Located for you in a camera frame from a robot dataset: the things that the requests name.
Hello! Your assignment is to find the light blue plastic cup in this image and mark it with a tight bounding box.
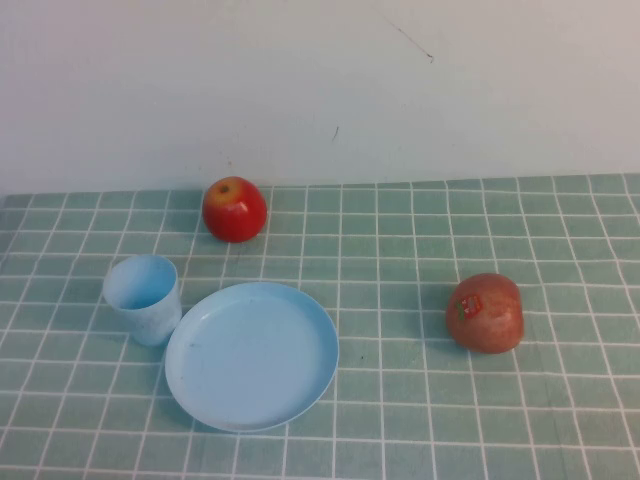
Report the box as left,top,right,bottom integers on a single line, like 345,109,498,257
102,253,183,348

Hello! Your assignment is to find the light blue round plate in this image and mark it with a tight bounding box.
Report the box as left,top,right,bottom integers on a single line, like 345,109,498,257
164,281,341,434

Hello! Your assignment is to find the shiny red yellow apple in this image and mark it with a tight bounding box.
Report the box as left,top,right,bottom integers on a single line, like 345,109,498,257
201,176,269,245

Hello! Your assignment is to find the dull red apple with sticker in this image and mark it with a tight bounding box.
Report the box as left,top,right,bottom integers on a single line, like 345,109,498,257
445,272,526,355

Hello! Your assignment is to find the green white checked tablecloth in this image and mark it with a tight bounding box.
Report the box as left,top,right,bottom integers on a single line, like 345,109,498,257
0,172,640,480

